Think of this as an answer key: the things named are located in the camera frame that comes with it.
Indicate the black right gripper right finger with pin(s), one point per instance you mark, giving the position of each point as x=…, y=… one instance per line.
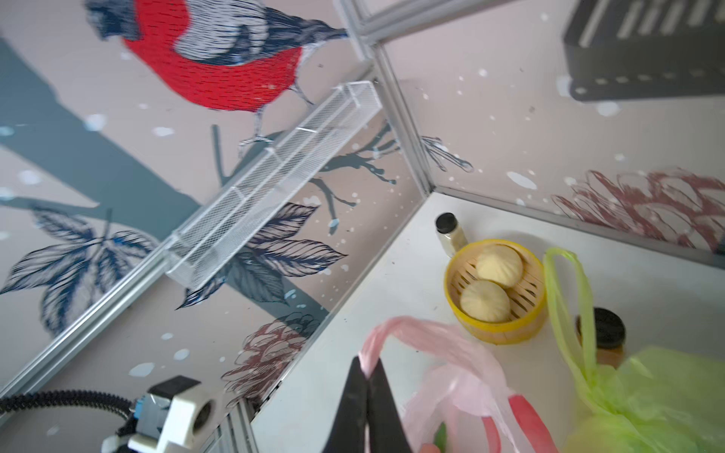
x=386, y=433

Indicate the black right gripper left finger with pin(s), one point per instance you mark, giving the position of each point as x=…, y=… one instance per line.
x=348, y=434

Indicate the pink plastic bag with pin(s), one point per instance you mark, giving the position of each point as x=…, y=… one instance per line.
x=468, y=394

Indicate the green plastic bag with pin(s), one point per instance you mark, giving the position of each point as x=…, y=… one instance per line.
x=658, y=400

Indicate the bun in basket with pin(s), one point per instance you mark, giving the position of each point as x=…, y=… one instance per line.
x=501, y=265
x=486, y=301

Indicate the spice jar pale contents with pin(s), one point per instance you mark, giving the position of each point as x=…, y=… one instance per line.
x=450, y=233

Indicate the red pepper spice jar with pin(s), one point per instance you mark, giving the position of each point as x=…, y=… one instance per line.
x=610, y=336

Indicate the white wire mesh basket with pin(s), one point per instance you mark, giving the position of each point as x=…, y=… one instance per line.
x=206, y=242

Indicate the black wire shelf basket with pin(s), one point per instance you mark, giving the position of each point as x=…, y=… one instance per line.
x=632, y=50

